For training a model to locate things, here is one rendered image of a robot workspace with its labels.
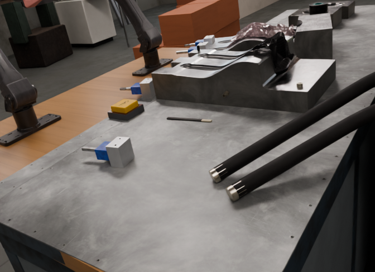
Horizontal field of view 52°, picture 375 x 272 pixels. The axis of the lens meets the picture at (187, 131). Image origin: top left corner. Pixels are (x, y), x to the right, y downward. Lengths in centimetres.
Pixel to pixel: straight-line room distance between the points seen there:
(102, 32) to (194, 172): 595
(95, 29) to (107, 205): 590
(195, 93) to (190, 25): 243
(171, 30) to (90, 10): 305
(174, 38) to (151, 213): 304
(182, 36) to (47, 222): 299
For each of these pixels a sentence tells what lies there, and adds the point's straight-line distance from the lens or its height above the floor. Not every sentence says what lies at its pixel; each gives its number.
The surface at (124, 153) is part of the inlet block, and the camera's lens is 89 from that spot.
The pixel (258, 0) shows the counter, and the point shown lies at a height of 16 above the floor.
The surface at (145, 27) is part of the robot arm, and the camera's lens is 157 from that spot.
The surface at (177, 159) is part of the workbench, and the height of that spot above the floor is 80.
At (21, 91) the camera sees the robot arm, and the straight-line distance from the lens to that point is 121.
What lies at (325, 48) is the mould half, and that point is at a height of 84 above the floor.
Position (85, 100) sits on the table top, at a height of 80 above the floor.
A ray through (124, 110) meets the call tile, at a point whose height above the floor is 83.
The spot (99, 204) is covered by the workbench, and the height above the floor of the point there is 80.
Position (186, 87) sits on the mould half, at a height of 85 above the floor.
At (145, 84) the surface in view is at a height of 85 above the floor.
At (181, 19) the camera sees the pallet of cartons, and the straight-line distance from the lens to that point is 359.
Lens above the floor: 123
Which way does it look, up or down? 25 degrees down
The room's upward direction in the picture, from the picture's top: 10 degrees counter-clockwise
